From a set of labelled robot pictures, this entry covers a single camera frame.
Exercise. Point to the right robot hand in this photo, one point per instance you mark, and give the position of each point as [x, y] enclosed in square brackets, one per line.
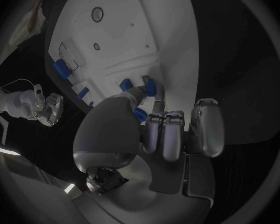
[51, 110]

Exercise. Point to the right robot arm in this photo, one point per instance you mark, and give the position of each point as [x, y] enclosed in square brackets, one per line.
[16, 102]

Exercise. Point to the small blue peg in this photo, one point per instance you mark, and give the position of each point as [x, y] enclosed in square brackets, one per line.
[91, 104]

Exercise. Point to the white task board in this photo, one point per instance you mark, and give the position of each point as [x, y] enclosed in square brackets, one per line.
[121, 31]

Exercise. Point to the large blue block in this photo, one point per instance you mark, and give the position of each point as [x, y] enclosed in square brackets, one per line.
[61, 69]

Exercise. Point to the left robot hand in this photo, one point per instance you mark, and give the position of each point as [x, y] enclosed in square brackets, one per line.
[107, 130]

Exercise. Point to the blue gear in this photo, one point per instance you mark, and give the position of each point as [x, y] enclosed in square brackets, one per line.
[140, 115]

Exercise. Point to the blue plug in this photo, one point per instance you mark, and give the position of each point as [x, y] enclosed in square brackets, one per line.
[150, 87]

